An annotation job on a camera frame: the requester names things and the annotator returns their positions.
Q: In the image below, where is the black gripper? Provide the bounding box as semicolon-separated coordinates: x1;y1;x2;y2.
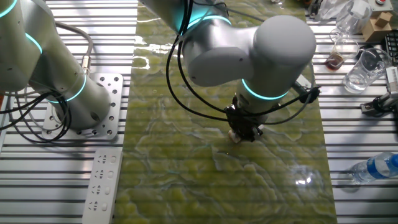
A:
224;104;266;142

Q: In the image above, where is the white sponge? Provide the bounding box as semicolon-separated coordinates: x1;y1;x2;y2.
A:
228;129;243;144

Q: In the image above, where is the green marble pattern mat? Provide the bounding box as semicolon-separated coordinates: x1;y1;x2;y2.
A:
113;0;338;224

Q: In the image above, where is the small glass with brown liquid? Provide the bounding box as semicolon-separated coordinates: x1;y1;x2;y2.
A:
324;37;361;71

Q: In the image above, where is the large clear glass beaker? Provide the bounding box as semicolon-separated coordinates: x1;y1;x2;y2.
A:
343;47;392;95

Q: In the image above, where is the water bottle with blue cap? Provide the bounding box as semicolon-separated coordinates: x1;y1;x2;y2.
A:
350;151;398;185

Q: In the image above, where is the small black device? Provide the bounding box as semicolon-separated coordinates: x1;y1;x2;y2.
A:
307;0;323;18

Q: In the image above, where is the clear plastic bag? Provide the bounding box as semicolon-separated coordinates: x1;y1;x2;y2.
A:
317;0;346;21

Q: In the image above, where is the tall clear glass beaker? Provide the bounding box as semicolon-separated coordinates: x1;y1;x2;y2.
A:
335;0;373;35

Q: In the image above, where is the white power strip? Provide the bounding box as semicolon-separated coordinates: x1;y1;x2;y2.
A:
81;148;124;224

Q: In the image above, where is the brown cardboard box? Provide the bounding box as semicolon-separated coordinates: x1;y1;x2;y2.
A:
361;11;394;43

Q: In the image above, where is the black keyboard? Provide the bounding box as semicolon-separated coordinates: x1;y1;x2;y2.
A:
384;30;398;66

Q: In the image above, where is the grey box with red button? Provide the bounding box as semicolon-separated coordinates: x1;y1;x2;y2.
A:
368;0;394;13

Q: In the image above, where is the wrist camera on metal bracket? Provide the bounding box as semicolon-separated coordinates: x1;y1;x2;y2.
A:
292;74;322;105

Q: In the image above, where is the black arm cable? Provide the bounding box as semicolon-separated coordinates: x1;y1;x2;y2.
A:
165;0;315;126

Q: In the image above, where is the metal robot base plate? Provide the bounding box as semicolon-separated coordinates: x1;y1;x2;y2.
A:
42;73;124;140

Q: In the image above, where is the grey cable with metal plug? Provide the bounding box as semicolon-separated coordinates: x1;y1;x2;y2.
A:
54;21;94;75

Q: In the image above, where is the black looped cable bundle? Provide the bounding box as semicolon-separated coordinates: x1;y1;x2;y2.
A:
0;90;74;144

